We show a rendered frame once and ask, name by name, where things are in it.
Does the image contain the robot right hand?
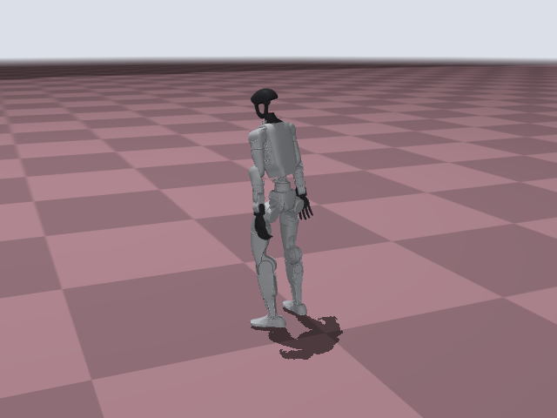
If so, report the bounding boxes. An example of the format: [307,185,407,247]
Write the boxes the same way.
[296,187,313,219]

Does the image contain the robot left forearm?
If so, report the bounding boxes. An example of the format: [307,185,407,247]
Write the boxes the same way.
[249,166,265,213]

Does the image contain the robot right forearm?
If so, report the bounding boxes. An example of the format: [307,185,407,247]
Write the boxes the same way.
[293,161,305,195]

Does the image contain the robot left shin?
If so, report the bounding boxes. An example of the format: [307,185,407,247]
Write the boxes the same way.
[255,260,278,320]

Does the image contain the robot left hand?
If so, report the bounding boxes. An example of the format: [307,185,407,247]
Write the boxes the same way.
[254,204,272,240]

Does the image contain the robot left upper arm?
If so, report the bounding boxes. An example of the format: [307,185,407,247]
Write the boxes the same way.
[248,127,267,178]

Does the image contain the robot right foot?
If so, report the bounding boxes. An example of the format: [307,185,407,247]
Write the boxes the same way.
[282,300,307,315]

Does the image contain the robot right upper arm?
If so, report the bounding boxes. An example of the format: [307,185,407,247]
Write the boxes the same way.
[288,123,301,166]

